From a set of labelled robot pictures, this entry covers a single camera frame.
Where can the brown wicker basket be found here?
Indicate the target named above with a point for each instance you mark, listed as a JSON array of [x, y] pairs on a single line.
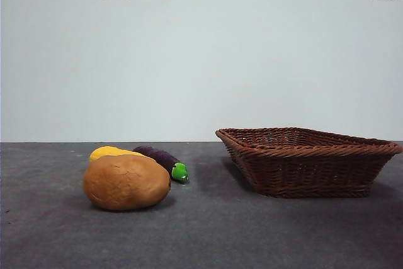
[[308, 168]]

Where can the yellow vegetable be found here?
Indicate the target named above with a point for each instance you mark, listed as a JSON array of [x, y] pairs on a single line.
[[104, 152]]

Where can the purple eggplant with green stem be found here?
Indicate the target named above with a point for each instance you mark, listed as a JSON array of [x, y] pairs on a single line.
[[157, 155]]

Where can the brown potato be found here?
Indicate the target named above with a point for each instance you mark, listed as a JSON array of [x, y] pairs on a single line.
[[126, 184]]

